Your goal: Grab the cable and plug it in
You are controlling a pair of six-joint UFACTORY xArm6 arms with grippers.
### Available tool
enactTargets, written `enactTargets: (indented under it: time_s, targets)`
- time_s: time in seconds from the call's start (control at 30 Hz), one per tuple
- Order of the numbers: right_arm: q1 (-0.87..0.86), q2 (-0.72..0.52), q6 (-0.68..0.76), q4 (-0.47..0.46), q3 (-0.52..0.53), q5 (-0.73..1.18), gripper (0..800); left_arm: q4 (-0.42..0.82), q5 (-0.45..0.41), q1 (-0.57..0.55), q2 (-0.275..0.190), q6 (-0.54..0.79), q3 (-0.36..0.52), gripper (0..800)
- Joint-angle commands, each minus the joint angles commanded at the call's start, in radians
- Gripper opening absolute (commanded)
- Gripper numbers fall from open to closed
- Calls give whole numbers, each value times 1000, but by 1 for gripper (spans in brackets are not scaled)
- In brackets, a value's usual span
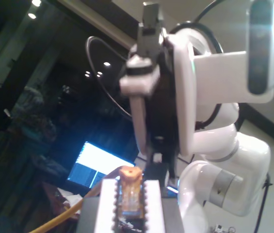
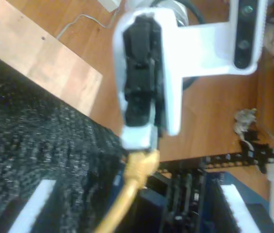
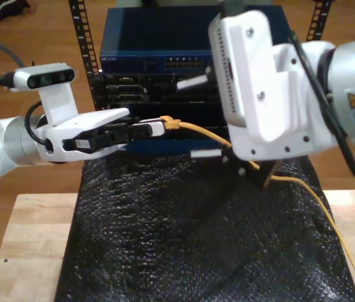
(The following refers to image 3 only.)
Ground yellow network cable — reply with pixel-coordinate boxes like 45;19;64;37
160;115;355;302

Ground blue rack base unit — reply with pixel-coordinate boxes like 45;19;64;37
126;138;234;155

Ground black rack server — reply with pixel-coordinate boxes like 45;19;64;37
100;72;219;104

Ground black bubble wrap mat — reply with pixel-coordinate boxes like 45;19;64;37
54;153;355;302

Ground dark sneaker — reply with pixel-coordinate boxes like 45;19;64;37
0;0;30;20

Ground black gripper power cable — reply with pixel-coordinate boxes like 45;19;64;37
288;30;355;187

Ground blue network switch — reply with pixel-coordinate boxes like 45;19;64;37
99;6;294;75

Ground black perforated rack post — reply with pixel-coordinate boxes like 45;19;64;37
305;0;334;43
68;0;107;111

